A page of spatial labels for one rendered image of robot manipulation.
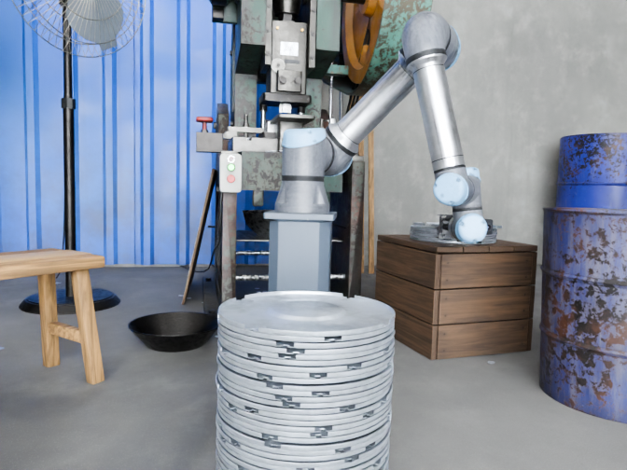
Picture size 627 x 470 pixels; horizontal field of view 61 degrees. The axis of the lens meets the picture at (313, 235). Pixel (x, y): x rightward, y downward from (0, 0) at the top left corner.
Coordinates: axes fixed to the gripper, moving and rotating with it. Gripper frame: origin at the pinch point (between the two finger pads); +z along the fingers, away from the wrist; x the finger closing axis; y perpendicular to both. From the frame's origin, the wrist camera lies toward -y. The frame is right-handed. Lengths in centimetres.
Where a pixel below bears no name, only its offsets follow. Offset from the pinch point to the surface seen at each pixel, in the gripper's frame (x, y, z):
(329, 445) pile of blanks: 30, 34, -97
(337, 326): 14, 34, -92
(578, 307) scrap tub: 17.6, -22.0, -41.1
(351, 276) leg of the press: 21, 32, 33
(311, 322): 14, 38, -90
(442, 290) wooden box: 19.5, 4.4, -7.9
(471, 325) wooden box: 30.9, -5.8, -2.8
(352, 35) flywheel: -88, 36, 86
